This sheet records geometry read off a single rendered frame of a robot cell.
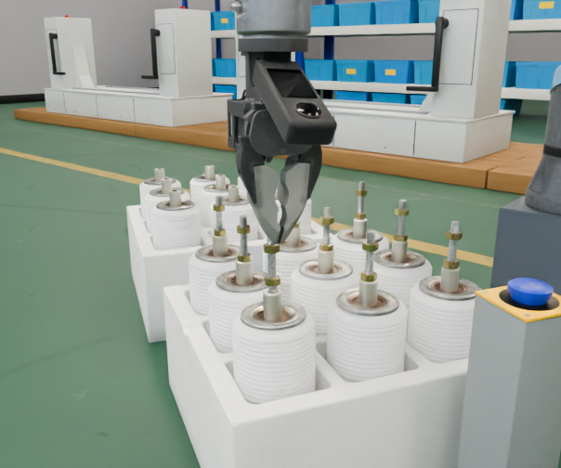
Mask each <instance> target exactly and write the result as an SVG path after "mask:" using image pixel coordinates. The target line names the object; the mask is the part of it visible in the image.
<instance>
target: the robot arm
mask: <svg viewBox="0 0 561 468"><path fill-rule="evenodd" d="M230 9H231V11H232V12H236V33H237V34H240V35H242V38H238V52H241V56H245V89H244V90H243V92H242V96H241V98H240V99H227V107H228V146H229V147H230V148H233V149H234V152H236V153H237V154H236V164H237V170H238V173H239V176H240V179H241V182H242V183H243V185H244V187H245V188H246V190H247V199H248V202H249V203H250V204H251V206H252V208H253V210H254V214H255V216H256V219H257V221H258V223H259V225H260V227H261V228H262V229H263V231H264V232H265V234H266V235H267V236H268V238H269V239H270V240H271V241H272V242H273V243H274V244H279V243H284V242H285V241H286V239H287V238H288V237H289V235H290V234H291V232H292V231H293V229H294V227H295V225H296V224H297V222H298V220H299V218H300V216H301V214H302V213H303V211H304V209H305V207H306V204H307V200H309V199H310V197H311V194H312V191H313V189H314V187H315V185H316V182H317V180H318V177H319V175H320V169H321V164H322V151H321V145H330V144H331V143H332V142H333V136H334V133H335V130H336V127H337V122H336V121H335V119H334V118H333V116H332V115H331V113H330V111H329V110H328V108H327V107H326V105H325V104H324V102H323V101H322V99H321V98H320V96H319V94H318V93H317V91H316V89H315V88H314V86H313V85H312V83H310V81H309V80H308V78H307V76H306V75H305V73H304V71H303V70H302V68H301V67H300V65H299V64H298V62H296V61H292V52H308V39H306V38H305V35H308V34H310V33H311V0H236V1H233V2H231V4H230ZM245 92H246V95H245ZM550 94H551V97H550V104H549V110H548V118H547V125H546V132H545V139H544V146H543V153H542V157H541V161H540V163H539V165H538V167H537V169H536V171H535V173H534V175H533V177H532V178H531V180H530V182H529V184H528V188H527V191H526V198H525V204H526V205H527V206H529V207H531V208H533V209H536V210H539V211H542V212H545V213H549V214H554V215H561V65H560V66H559V67H558V68H557V69H556V70H555V72H554V79H553V85H552V87H551V88H550ZM231 128H232V136H231ZM283 155H288V156H289V157H287V159H286V162H285V167H284V168H283V169H282V170H281V171H280V182H279V174H278V173H277V172H275V171H273V170H272V169H270V168H269V167H267V166H265V163H264V162H266V163H270V162H271V161H272V159H273V157H274V156H283ZM277 189H278V190H277ZM276 190H277V193H278V200H279V203H280V208H281V219H280V222H278V212H279V207H278V205H277V203H276V200H275V194H276Z"/></svg>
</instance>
